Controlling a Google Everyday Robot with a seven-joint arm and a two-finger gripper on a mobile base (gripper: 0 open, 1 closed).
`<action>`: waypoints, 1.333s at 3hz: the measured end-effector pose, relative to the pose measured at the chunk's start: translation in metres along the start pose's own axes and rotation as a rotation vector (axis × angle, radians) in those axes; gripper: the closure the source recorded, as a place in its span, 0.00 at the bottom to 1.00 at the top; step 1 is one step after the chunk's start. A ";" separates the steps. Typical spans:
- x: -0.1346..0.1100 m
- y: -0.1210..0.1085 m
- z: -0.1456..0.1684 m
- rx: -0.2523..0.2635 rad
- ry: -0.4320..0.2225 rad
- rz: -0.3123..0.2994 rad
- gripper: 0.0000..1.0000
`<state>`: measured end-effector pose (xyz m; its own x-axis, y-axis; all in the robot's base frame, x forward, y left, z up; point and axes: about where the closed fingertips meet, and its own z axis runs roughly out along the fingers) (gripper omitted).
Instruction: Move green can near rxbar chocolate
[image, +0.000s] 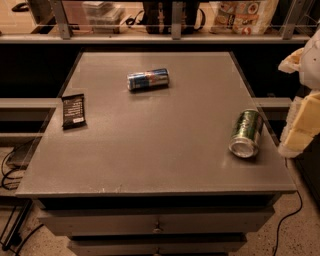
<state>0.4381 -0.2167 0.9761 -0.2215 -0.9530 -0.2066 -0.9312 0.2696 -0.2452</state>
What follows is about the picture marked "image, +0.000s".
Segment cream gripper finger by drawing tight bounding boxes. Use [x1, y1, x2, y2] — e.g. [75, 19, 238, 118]
[278, 48, 304, 74]
[278, 92, 320, 158]

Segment green soda can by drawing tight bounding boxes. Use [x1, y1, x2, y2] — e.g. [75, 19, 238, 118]
[229, 109, 264, 158]

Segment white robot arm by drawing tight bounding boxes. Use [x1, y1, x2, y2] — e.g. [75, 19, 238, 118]
[278, 31, 320, 158]

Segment blue silver energy drink can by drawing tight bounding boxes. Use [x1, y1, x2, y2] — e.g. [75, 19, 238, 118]
[127, 68, 169, 91]

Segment black rxbar chocolate wrapper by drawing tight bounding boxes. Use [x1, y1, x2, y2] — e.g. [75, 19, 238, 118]
[61, 94, 86, 130]

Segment colourful snack bag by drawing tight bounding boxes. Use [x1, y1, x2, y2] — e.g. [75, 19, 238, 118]
[210, 0, 279, 35]

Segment black backpack on shelf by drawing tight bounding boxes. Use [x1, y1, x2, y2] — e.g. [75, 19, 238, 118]
[125, 0, 206, 34]

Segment round metal drawer knob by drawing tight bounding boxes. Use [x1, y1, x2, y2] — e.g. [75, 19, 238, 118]
[153, 225, 163, 234]

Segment clear plastic container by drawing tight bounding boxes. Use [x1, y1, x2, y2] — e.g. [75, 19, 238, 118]
[82, 1, 125, 34]

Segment grey upper drawer front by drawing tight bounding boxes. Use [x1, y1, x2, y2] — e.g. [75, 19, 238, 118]
[39, 207, 274, 237]

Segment grey drawer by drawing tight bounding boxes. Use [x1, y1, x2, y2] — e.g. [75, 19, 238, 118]
[68, 235, 246, 256]
[39, 207, 274, 237]

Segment grey lower drawer front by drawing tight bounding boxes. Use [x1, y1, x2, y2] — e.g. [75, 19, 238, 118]
[68, 235, 246, 256]

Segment grey side shelf left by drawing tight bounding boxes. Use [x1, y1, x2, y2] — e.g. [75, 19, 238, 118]
[0, 98, 61, 147]

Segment black cable on right floor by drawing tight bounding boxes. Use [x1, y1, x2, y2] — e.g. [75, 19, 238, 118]
[271, 158, 304, 256]

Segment grey metal shelf rail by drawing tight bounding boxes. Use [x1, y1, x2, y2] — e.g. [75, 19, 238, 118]
[0, 0, 319, 44]

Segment black cables on left floor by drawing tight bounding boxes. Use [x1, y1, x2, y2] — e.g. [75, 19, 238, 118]
[0, 139, 45, 256]

